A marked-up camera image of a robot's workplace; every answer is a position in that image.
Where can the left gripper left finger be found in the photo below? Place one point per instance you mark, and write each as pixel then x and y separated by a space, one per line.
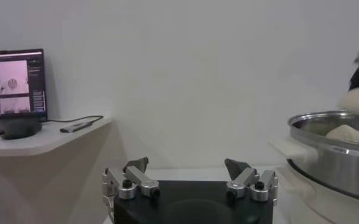
pixel 142 181

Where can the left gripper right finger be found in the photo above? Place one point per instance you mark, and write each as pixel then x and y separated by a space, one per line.
pixel 243 179

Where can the white steamed baozi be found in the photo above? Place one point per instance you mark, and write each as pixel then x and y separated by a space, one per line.
pixel 346 135
pixel 357 102

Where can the steel perforated steamer basket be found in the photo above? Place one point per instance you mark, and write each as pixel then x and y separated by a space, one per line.
pixel 334 173

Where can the cream electric cooker base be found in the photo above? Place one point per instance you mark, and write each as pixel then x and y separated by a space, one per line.
pixel 313 201

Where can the grey usb hub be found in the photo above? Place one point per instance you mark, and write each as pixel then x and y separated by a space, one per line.
pixel 75 127

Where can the white side table with mouse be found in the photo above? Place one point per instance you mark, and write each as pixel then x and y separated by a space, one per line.
pixel 45 140

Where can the black computer mouse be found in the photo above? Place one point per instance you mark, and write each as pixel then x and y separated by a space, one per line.
pixel 22 128

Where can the black laptop beside mouse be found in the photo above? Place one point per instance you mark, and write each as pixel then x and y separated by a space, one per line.
pixel 14 85

